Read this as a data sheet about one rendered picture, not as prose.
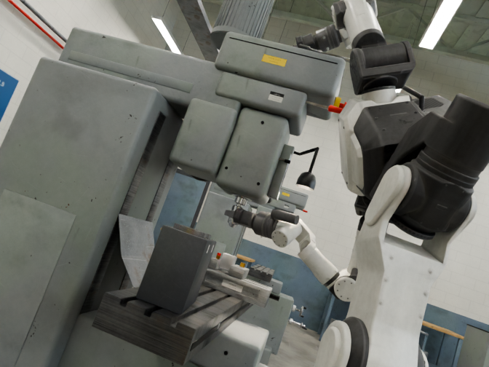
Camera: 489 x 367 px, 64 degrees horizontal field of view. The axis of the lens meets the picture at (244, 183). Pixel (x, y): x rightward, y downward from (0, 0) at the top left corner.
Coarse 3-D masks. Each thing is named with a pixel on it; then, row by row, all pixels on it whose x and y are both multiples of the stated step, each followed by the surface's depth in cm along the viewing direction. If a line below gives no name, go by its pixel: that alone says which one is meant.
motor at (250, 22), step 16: (224, 0) 161; (240, 0) 154; (256, 0) 155; (272, 0) 163; (224, 16) 155; (240, 16) 153; (256, 16) 155; (224, 32) 153; (240, 32) 152; (256, 32) 157
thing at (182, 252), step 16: (176, 224) 100; (160, 240) 96; (176, 240) 96; (192, 240) 96; (208, 240) 99; (160, 256) 96; (176, 256) 95; (192, 256) 95; (208, 256) 109; (160, 272) 95; (176, 272) 95; (192, 272) 95; (144, 288) 94; (160, 288) 94; (176, 288) 94; (192, 288) 97; (160, 304) 94; (176, 304) 94
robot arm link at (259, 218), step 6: (240, 210) 141; (246, 210) 142; (234, 216) 140; (240, 216) 140; (246, 216) 140; (252, 216) 139; (258, 216) 138; (264, 216) 137; (234, 222) 142; (240, 222) 141; (246, 222) 139; (252, 222) 139; (258, 222) 137; (252, 228) 140; (258, 228) 137; (258, 234) 139
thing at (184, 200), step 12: (180, 180) 835; (192, 180) 831; (168, 192) 834; (180, 192) 830; (192, 192) 826; (204, 192) 824; (168, 204) 829; (180, 204) 825; (192, 204) 821; (168, 216) 823; (180, 216) 819; (192, 216) 816; (156, 228) 822; (156, 240) 817
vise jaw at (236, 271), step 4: (236, 264) 168; (232, 268) 154; (236, 268) 154; (240, 268) 154; (244, 268) 163; (228, 272) 154; (232, 272) 153; (236, 272) 153; (240, 272) 153; (244, 272) 155; (232, 276) 153; (236, 276) 153; (240, 276) 153; (244, 276) 159
